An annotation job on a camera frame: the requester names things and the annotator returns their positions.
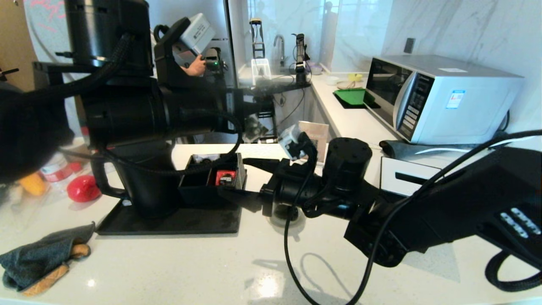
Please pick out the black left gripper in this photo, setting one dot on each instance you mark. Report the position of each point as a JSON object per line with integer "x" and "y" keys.
{"x": 239, "y": 106}

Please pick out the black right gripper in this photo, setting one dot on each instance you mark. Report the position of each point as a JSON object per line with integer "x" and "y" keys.
{"x": 292, "y": 190}

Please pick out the black electric kettle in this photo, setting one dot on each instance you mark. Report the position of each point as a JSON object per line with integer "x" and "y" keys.
{"x": 148, "y": 195}

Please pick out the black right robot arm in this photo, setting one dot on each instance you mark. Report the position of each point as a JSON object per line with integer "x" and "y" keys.
{"x": 444, "y": 203}

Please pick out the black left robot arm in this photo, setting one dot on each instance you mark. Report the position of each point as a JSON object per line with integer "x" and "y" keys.
{"x": 127, "y": 110}

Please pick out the red sachet packet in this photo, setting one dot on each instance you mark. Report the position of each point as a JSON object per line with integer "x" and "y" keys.
{"x": 221, "y": 176}

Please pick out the round translucent coaster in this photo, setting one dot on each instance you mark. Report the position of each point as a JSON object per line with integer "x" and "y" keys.
{"x": 275, "y": 223}

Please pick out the black mug white inside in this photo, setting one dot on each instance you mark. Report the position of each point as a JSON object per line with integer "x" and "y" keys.
{"x": 292, "y": 215}

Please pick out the white sachet packet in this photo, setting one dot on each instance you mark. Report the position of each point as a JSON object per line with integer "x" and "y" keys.
{"x": 207, "y": 159}

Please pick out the chrome faucet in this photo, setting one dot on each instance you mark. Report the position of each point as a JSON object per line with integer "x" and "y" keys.
{"x": 283, "y": 53}

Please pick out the pink QR code sign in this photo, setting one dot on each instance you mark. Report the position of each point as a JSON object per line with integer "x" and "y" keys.
{"x": 319, "y": 131}

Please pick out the black compartment organizer box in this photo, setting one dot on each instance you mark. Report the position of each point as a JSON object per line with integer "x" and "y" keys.
{"x": 194, "y": 197}

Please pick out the white bowl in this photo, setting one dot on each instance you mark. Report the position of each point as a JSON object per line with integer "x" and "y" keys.
{"x": 332, "y": 80}

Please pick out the beige plate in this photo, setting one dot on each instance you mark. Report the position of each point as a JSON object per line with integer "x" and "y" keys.
{"x": 345, "y": 85}

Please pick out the green mat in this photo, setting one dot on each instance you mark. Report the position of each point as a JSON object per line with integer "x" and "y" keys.
{"x": 351, "y": 97}

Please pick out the black serving tray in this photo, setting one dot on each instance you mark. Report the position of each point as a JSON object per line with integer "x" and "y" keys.
{"x": 178, "y": 222}

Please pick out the yellow bowl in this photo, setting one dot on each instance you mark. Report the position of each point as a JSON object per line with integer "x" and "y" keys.
{"x": 355, "y": 78}

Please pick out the dark gray cloth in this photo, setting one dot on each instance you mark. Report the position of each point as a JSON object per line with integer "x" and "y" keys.
{"x": 398, "y": 149}

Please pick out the black tissue box white lid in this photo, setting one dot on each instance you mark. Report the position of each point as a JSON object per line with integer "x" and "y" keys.
{"x": 394, "y": 169}

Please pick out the red round fruit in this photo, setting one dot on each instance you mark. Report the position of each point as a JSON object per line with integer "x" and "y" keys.
{"x": 84, "y": 189}

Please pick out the silver microwave oven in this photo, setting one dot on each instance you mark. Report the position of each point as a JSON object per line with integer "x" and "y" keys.
{"x": 465, "y": 109}

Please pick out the clear water bottle red cap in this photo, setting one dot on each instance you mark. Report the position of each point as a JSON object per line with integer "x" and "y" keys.
{"x": 55, "y": 169}

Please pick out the orange fruit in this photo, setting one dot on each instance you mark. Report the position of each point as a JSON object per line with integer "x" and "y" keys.
{"x": 33, "y": 185}

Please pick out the person in gray t-shirt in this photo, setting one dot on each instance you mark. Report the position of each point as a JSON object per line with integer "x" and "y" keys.
{"x": 46, "y": 42}

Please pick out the dark oven mitt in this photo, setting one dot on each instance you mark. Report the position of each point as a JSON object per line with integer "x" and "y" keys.
{"x": 38, "y": 258}

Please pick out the brown cork pad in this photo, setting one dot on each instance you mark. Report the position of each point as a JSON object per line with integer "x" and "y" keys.
{"x": 46, "y": 279}

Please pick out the dark wall socket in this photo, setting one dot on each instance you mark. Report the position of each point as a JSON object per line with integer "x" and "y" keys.
{"x": 408, "y": 45}

